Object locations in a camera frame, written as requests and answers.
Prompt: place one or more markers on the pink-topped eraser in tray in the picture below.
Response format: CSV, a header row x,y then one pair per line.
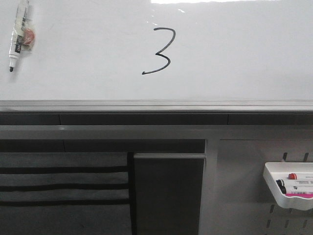
x,y
298,195

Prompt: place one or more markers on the black-capped marker upper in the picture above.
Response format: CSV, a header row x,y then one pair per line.
x,y
294,183

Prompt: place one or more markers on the black-capped marker lower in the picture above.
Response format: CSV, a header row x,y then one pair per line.
x,y
296,190

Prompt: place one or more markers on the black-capped marker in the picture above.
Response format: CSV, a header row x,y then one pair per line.
x,y
294,183
296,190

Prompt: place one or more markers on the white plastic pegboard tray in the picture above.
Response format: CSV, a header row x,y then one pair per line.
x,y
274,171

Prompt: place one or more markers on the grey metal pegboard panel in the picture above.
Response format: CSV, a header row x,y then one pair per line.
x,y
245,205

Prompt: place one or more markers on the dark grey upright panel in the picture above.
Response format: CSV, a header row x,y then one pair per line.
x,y
168,193

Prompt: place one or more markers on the grey fabric black-striped organizer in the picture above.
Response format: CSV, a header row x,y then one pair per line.
x,y
67,194

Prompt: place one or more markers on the grey metal frame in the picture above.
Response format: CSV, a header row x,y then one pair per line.
x,y
212,134

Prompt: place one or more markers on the white black-tipped whiteboard marker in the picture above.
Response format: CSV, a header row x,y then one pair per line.
x,y
22,34

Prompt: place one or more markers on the white whiteboard with aluminium frame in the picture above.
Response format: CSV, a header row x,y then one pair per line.
x,y
150,55

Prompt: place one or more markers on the red-capped marker in tray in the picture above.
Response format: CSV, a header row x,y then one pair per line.
x,y
300,176

